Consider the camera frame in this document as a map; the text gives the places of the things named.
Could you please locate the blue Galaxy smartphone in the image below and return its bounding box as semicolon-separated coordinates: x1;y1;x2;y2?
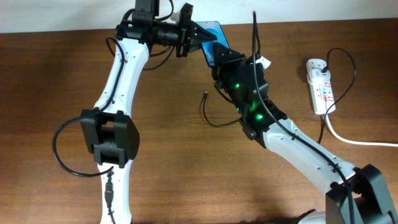
195;21;231;68

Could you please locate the black USB charging cable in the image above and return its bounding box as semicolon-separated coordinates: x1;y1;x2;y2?
201;47;357;144

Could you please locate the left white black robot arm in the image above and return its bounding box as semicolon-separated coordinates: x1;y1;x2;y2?
80;1;216;223

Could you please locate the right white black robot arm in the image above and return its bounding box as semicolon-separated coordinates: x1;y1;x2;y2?
212;42;397;223

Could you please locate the white USB charger adapter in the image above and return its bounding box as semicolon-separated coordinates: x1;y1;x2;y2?
306;58;330;78

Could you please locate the white power strip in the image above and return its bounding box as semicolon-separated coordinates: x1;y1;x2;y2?
307;69;336;115

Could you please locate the white power strip cord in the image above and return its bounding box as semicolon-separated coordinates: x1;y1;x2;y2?
323;102;398;148

